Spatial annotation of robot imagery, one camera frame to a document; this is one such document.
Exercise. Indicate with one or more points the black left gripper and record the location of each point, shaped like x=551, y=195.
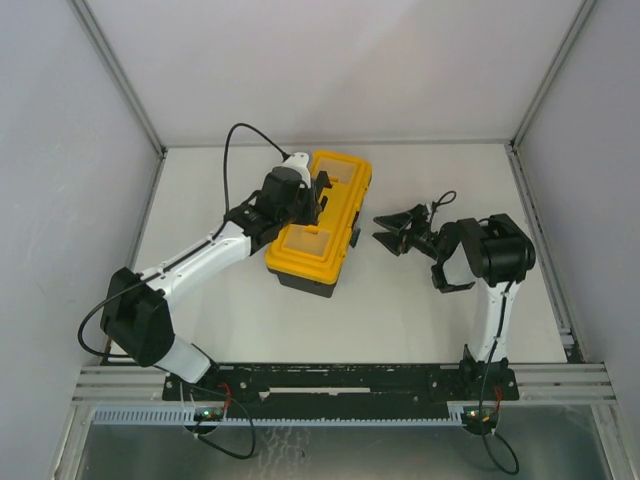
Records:
x=310, y=203

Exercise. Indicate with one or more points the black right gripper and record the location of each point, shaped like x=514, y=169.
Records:
x=415, y=233

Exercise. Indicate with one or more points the yellow black plastic toolbox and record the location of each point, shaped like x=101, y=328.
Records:
x=309, y=258

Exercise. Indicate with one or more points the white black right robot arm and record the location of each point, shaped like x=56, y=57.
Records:
x=492, y=254

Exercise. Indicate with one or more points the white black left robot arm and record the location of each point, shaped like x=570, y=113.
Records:
x=138, y=313

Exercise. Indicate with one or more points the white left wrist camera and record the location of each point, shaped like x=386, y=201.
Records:
x=299, y=161

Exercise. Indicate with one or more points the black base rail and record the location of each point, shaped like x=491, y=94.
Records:
x=439, y=382

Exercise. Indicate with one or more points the grey cable duct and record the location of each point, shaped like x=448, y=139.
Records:
x=190, y=416

